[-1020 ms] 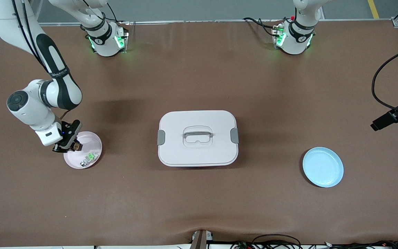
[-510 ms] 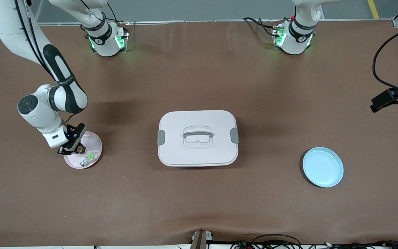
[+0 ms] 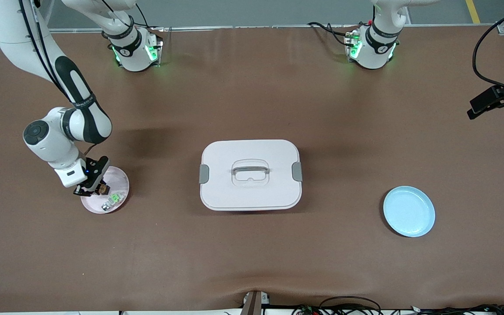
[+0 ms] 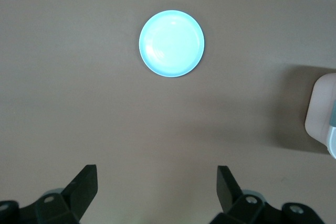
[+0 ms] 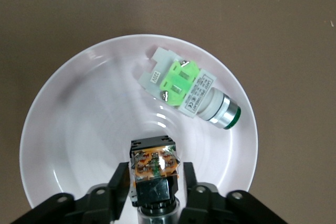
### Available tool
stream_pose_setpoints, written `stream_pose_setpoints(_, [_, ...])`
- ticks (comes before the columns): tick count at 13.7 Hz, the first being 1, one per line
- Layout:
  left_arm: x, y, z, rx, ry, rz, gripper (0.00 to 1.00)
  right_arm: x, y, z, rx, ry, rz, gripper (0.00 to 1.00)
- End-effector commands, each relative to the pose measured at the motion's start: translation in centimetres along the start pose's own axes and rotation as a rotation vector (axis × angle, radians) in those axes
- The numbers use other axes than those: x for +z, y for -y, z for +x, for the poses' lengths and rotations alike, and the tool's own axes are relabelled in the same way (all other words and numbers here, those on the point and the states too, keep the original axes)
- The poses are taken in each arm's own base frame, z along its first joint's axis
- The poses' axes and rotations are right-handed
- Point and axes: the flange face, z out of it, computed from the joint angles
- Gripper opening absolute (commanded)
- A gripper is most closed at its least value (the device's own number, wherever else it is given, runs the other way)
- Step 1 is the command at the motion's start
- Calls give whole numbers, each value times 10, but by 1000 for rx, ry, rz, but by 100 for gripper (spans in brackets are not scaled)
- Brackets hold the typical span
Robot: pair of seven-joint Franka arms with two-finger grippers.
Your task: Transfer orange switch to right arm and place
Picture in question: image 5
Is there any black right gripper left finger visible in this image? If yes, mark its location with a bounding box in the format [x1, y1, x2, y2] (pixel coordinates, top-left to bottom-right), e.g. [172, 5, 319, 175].
[10, 162, 132, 224]

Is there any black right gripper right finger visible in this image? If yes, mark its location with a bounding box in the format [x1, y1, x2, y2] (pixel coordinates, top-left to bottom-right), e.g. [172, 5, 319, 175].
[180, 161, 291, 224]

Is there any black and orange switch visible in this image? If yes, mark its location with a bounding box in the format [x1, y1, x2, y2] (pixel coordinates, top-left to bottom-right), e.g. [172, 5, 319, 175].
[128, 134, 182, 224]

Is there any pink round plate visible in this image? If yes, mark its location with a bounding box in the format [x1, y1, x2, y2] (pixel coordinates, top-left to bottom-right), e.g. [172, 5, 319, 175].
[19, 33, 259, 224]

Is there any green and white switch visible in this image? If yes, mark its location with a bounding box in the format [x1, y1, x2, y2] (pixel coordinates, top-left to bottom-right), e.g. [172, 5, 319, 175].
[137, 46, 242, 131]

